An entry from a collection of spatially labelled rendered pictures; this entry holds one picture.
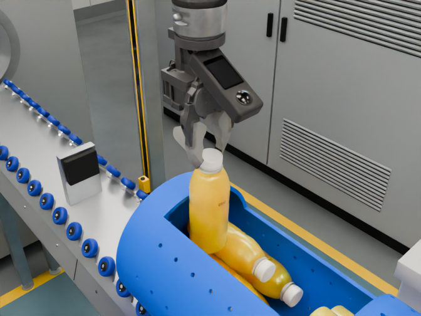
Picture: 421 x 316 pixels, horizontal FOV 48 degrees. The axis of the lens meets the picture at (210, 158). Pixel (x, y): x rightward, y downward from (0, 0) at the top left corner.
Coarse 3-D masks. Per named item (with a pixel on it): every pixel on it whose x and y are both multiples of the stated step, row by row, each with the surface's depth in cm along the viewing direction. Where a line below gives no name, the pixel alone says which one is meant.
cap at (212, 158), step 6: (204, 150) 77; (210, 150) 77; (216, 150) 77; (204, 156) 76; (210, 156) 76; (216, 156) 76; (222, 156) 76; (204, 162) 75; (210, 162) 74; (216, 162) 75; (204, 168) 75; (210, 168) 75; (216, 168) 75
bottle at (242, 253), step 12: (228, 228) 91; (228, 240) 89; (240, 240) 88; (252, 240) 89; (228, 252) 88; (240, 252) 87; (252, 252) 87; (228, 264) 89; (240, 264) 87; (252, 264) 86
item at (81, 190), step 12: (84, 144) 125; (60, 156) 121; (72, 156) 122; (84, 156) 122; (96, 156) 125; (60, 168) 122; (72, 168) 122; (84, 168) 124; (96, 168) 127; (72, 180) 123; (84, 180) 128; (96, 180) 131; (72, 192) 127; (84, 192) 130; (96, 192) 133; (72, 204) 129
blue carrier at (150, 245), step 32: (160, 192) 86; (128, 224) 85; (160, 224) 81; (256, 224) 98; (128, 256) 84; (160, 256) 79; (192, 256) 76; (288, 256) 93; (128, 288) 88; (160, 288) 78; (192, 288) 74; (224, 288) 71; (320, 288) 89; (352, 288) 82
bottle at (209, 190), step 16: (192, 176) 78; (208, 176) 76; (224, 176) 77; (192, 192) 78; (208, 192) 76; (224, 192) 78; (192, 208) 80; (208, 208) 78; (224, 208) 80; (192, 224) 82; (208, 224) 80; (224, 224) 82; (192, 240) 84; (208, 240) 82; (224, 240) 85
